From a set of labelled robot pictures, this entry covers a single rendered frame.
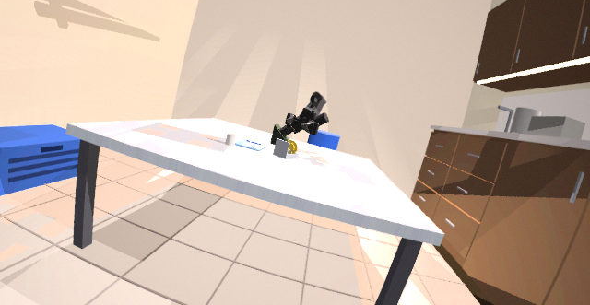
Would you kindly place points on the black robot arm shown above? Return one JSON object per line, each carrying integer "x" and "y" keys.
{"x": 310, "y": 112}

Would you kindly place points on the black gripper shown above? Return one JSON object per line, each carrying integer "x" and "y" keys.
{"x": 309, "y": 127}

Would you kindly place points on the yellow plate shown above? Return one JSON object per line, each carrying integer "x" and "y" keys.
{"x": 292, "y": 146}

